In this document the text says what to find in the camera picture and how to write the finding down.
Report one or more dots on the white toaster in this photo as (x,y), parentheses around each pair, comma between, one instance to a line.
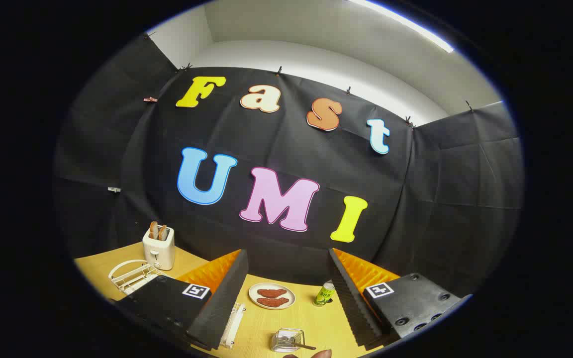
(159,253)

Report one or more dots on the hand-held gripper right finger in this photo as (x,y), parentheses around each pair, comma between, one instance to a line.
(351,303)

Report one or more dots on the toast bread slice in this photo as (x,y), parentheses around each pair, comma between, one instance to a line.
(162,232)
(153,230)

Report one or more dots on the green label drink bottle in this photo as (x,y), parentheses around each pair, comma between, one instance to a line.
(324,294)

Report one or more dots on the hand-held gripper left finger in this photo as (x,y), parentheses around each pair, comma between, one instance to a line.
(224,303)

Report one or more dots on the white plate with meat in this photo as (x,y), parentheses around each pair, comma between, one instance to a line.
(271,285)

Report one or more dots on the brown meat patty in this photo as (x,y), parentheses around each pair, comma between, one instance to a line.
(271,293)
(272,302)

